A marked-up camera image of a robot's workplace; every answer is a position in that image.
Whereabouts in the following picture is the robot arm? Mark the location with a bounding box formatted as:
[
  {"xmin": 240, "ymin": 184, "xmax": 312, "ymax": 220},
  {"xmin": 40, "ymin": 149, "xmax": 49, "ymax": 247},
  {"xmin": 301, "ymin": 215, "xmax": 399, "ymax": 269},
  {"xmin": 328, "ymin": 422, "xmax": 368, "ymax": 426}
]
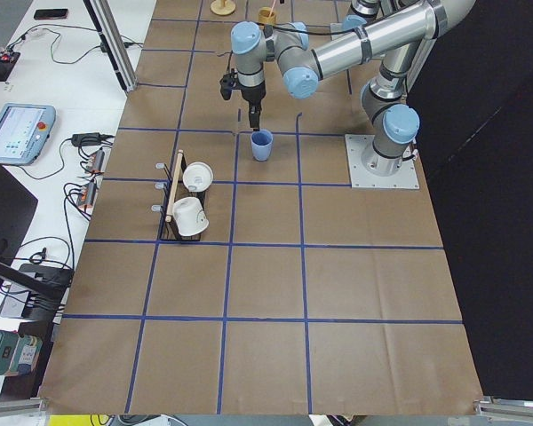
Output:
[{"xmin": 219, "ymin": 0, "xmax": 474, "ymax": 177}]

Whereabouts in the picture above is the black wire mug rack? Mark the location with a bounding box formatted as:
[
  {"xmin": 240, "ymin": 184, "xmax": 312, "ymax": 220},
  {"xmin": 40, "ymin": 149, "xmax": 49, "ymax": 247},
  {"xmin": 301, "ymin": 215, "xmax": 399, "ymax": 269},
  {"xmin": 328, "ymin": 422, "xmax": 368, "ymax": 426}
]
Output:
[{"xmin": 152, "ymin": 149, "xmax": 214, "ymax": 242}]

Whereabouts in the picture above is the black smartphone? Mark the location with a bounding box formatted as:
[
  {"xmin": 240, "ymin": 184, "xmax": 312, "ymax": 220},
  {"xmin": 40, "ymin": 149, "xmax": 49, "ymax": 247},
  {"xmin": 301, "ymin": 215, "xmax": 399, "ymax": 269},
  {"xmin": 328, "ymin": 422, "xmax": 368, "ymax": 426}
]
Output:
[{"xmin": 34, "ymin": 8, "xmax": 68, "ymax": 20}]

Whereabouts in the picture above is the light blue plastic cup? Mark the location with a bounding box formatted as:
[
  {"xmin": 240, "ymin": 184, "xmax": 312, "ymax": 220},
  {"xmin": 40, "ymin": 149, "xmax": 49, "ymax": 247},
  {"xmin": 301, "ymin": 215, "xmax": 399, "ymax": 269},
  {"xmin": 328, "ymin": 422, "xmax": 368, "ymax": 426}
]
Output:
[{"xmin": 251, "ymin": 130, "xmax": 274, "ymax": 162}]

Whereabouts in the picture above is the wooden bamboo cup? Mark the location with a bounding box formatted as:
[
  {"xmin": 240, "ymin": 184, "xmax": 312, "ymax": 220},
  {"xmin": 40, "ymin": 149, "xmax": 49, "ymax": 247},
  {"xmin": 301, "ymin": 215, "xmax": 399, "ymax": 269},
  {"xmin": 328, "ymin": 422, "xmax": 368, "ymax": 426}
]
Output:
[{"xmin": 258, "ymin": 7, "xmax": 277, "ymax": 25}]

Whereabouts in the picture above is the wooden mug tree stand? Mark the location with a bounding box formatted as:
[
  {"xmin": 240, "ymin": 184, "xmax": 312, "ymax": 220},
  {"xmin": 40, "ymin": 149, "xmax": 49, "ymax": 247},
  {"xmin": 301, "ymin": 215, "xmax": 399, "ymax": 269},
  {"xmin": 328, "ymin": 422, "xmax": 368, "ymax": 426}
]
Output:
[{"xmin": 210, "ymin": 0, "xmax": 236, "ymax": 16}]

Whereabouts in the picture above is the blue teach pendant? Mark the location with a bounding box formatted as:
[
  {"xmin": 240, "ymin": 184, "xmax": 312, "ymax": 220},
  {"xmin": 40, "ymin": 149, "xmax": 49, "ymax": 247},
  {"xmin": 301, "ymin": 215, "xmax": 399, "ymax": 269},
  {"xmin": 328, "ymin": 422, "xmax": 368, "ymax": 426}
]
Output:
[{"xmin": 0, "ymin": 103, "xmax": 57, "ymax": 166}]

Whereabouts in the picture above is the white mug showing base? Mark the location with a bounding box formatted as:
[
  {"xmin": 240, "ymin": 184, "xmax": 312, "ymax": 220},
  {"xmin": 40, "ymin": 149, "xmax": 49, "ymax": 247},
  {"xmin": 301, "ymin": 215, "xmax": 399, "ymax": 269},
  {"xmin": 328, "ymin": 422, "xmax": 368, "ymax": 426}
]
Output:
[{"xmin": 182, "ymin": 162, "xmax": 213, "ymax": 193}]

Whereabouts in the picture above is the black monitor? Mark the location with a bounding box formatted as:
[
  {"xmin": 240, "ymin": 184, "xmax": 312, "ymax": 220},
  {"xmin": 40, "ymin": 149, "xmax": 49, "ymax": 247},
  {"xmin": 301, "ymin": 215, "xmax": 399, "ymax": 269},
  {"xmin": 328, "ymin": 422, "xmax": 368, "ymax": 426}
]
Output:
[{"xmin": 0, "ymin": 164, "xmax": 37, "ymax": 266}]

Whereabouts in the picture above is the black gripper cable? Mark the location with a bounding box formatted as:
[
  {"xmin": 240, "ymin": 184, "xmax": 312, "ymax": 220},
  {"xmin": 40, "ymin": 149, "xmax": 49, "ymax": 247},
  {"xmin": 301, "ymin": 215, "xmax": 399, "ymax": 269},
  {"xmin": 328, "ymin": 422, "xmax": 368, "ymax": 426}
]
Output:
[{"xmin": 224, "ymin": 21, "xmax": 352, "ymax": 72}]

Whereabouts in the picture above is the orange usb hub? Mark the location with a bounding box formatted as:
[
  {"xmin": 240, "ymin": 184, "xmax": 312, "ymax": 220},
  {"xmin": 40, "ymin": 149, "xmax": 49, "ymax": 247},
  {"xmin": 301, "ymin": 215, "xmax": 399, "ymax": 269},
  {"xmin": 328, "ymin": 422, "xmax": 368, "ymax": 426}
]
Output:
[
  {"xmin": 77, "ymin": 180, "xmax": 98, "ymax": 211},
  {"xmin": 85, "ymin": 148, "xmax": 106, "ymax": 174}
]

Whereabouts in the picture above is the white mug with smiley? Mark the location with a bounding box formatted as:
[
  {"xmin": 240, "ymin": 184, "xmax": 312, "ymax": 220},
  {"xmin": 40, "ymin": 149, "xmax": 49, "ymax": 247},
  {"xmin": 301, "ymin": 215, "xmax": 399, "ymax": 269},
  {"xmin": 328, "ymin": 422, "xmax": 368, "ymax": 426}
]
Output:
[{"xmin": 172, "ymin": 197, "xmax": 210, "ymax": 237}]

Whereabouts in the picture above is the black power adapter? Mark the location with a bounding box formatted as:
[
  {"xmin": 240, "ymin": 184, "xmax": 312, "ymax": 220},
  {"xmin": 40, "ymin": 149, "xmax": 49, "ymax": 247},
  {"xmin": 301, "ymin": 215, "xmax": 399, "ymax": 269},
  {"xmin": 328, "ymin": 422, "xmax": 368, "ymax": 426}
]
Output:
[{"xmin": 71, "ymin": 132, "xmax": 102, "ymax": 147}]

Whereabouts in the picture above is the green box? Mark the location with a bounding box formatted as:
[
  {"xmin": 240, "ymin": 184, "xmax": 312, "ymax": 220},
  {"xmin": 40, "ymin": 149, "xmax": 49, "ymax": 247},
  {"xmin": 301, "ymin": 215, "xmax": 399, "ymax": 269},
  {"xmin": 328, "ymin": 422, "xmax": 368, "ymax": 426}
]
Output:
[{"xmin": 0, "ymin": 330, "xmax": 43, "ymax": 376}]

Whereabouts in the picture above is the aluminium frame post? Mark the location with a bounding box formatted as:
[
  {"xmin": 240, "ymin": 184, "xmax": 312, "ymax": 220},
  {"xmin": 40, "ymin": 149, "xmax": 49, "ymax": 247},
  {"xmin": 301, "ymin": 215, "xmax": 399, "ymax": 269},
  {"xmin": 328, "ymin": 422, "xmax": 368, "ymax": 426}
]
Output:
[{"xmin": 84, "ymin": 0, "xmax": 138, "ymax": 93}]

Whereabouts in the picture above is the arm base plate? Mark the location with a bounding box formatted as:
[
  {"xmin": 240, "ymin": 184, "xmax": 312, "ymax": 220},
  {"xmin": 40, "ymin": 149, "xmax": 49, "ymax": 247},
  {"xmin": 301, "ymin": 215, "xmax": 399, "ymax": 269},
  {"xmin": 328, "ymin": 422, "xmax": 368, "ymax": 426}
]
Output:
[{"xmin": 345, "ymin": 134, "xmax": 419, "ymax": 190}]

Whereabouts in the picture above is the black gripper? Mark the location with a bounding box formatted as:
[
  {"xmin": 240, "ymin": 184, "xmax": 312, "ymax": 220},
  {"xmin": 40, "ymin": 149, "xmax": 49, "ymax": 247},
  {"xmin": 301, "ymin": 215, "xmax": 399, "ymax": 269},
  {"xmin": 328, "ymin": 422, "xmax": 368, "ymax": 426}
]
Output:
[{"xmin": 219, "ymin": 68, "xmax": 267, "ymax": 130}]

